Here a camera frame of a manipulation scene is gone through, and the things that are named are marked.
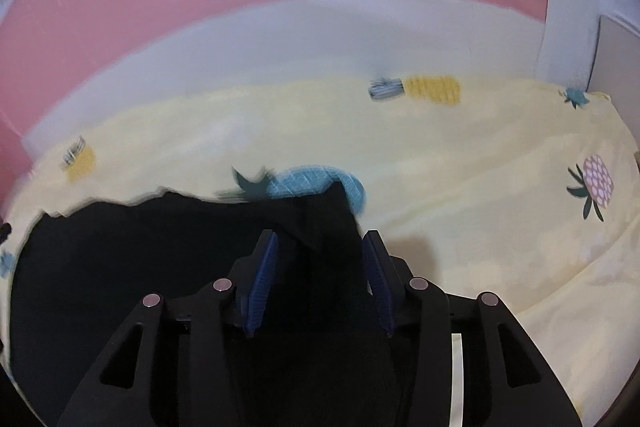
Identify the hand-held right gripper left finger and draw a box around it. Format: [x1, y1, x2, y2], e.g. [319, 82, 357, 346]
[57, 229, 280, 427]

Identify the black coat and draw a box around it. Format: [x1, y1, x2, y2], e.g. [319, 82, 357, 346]
[7, 179, 416, 427]

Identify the yellow pineapple print bed sheet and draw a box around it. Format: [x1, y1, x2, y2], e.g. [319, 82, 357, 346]
[0, 74, 640, 427]

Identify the white headboard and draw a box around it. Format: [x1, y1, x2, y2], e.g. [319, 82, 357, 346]
[599, 14, 640, 148]

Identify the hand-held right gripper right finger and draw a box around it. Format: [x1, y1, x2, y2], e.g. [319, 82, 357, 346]
[361, 229, 583, 427]

